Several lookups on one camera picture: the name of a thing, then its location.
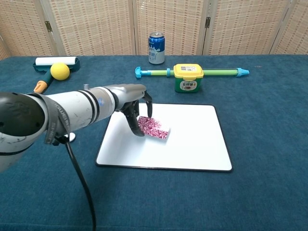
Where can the grey black left robot hand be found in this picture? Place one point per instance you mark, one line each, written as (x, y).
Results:
(131, 92)

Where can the pink patterned square card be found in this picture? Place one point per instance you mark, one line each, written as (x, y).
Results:
(155, 128)

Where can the small white oval pebble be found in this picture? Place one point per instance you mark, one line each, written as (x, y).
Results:
(72, 137)

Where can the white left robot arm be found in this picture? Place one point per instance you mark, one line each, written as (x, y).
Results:
(79, 108)

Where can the white rectangular board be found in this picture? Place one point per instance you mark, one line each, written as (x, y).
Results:
(192, 139)

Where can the green blue toy water pump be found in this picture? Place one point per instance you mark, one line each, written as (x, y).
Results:
(156, 72)

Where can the blue white drink can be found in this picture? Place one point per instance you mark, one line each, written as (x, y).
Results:
(156, 49)

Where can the green tub yellow lid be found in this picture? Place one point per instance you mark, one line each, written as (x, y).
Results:
(188, 81)

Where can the yellow foam ball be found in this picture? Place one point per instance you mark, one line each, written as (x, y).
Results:
(60, 71)

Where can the woven folding screen panel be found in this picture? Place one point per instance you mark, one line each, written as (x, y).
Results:
(297, 31)
(93, 26)
(21, 26)
(173, 16)
(243, 26)

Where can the metal screen hinge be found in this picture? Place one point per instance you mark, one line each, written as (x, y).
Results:
(207, 22)
(48, 26)

